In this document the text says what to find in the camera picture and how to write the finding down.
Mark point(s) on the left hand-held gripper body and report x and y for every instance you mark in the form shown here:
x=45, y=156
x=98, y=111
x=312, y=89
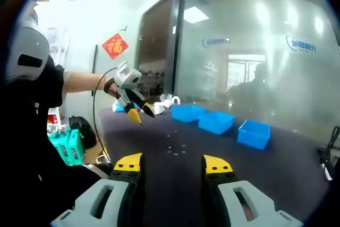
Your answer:
x=128, y=78

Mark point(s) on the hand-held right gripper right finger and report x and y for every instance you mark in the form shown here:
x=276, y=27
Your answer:
x=263, y=205

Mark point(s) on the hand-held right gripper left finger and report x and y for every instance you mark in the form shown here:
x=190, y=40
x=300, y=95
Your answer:
x=87, y=203

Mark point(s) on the blue plastic bin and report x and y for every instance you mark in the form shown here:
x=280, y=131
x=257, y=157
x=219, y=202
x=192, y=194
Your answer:
x=187, y=114
x=215, y=123
x=252, y=136

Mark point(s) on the screws nuts washers group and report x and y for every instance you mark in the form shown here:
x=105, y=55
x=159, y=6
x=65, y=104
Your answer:
x=175, y=154

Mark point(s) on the person's left hand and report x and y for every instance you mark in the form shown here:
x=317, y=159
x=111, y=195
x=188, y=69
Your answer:
x=112, y=88

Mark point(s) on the blue tissue pack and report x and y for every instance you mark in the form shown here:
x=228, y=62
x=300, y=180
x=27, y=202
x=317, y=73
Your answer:
x=118, y=108

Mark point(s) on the clear plastic cup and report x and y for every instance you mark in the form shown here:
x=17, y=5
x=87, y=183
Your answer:
x=166, y=97

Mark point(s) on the stack of teal boxes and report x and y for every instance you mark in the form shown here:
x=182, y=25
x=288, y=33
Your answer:
x=69, y=150

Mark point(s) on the person's black shirt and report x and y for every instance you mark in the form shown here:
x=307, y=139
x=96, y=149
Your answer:
x=32, y=144

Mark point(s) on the blue glass logo sticker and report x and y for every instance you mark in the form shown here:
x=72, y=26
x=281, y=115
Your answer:
x=301, y=45
x=215, y=42

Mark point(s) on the grey white worn device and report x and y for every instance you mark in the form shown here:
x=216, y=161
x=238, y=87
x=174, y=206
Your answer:
x=29, y=49

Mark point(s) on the red diamond wall decoration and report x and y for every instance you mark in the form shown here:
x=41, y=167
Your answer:
x=115, y=46

